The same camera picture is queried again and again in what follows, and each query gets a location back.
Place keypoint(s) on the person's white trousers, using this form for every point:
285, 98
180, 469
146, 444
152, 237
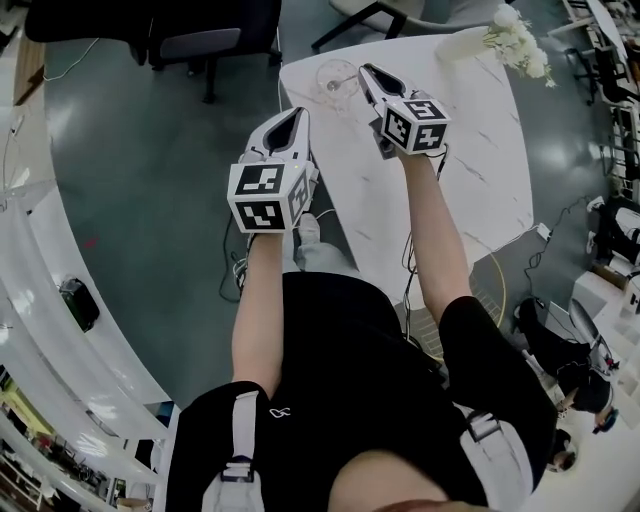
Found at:
320, 255

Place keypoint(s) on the person's neck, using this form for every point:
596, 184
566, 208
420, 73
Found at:
395, 480

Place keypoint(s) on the clear wine glass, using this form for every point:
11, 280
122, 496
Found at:
327, 70

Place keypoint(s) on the white desk frame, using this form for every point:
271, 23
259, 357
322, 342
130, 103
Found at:
595, 15

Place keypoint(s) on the person's right forearm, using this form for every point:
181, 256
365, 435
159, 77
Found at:
432, 235

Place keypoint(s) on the black office chair grey seat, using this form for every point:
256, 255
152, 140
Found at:
200, 45

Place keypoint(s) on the person's black shirt torso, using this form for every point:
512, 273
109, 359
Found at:
340, 360

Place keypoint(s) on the person's left forearm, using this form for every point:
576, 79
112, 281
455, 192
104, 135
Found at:
260, 310

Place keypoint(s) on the white marble table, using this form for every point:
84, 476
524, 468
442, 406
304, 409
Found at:
480, 150

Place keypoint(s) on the white worktable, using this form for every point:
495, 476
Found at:
600, 475

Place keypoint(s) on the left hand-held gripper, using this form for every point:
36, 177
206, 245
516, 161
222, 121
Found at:
260, 180

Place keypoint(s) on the white curved counter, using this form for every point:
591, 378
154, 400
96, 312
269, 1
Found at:
50, 250

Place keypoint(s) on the white power strip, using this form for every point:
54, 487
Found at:
543, 231

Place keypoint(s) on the small metal spoon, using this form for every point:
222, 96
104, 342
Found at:
345, 81

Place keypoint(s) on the white flower bouquet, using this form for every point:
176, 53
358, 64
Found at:
520, 42

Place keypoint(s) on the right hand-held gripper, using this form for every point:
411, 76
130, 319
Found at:
415, 125

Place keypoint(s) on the round white bowl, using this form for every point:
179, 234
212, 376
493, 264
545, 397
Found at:
562, 455

